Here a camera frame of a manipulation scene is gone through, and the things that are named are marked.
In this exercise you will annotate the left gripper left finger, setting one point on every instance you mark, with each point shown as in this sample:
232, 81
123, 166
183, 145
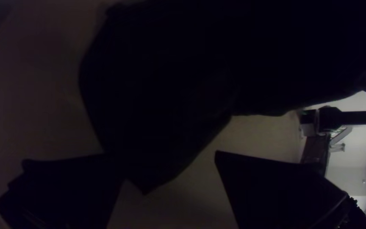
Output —
62, 194

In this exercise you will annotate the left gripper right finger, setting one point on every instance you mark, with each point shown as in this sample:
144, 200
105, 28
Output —
281, 197

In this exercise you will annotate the black t-shirt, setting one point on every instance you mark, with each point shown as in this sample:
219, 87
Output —
186, 79

